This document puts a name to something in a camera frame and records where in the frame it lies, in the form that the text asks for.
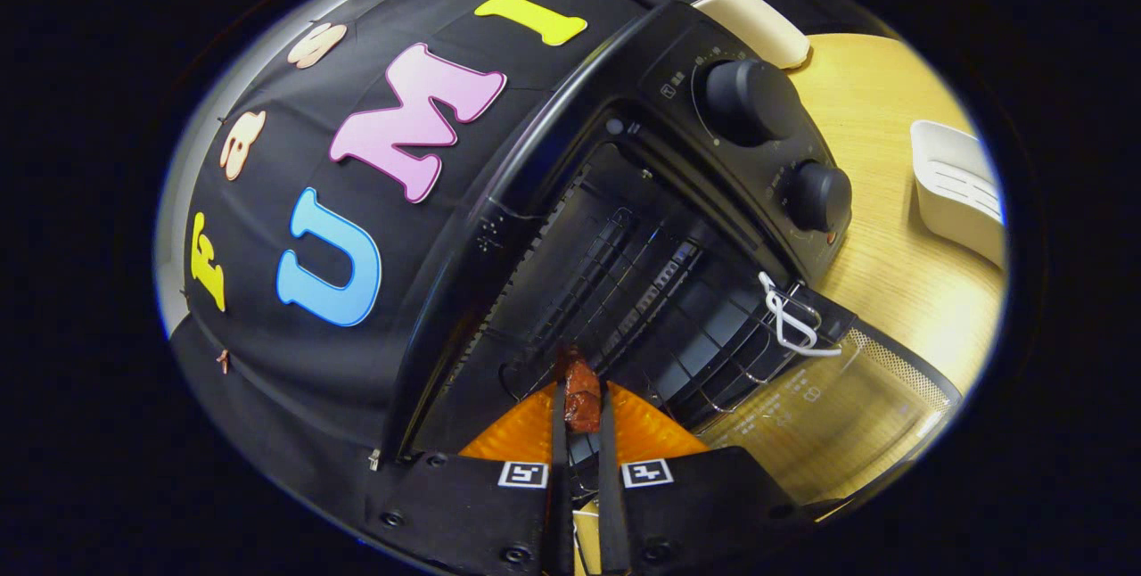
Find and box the white ribbed tray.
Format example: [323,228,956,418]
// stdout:
[909,119,1008,269]

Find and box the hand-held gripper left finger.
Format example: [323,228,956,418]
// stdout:
[367,380,577,576]

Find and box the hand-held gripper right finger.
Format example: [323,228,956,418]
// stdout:
[597,380,808,576]

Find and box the white slot toaster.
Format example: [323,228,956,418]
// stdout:
[691,0,812,70]

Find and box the black toaster oven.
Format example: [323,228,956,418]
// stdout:
[383,1,964,506]

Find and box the reddish brown meat piece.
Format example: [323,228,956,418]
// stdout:
[554,344,603,434]

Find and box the white string loop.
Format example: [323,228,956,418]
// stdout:
[758,271,843,358]

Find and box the black backdrop cloth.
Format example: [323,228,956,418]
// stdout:
[169,0,892,550]

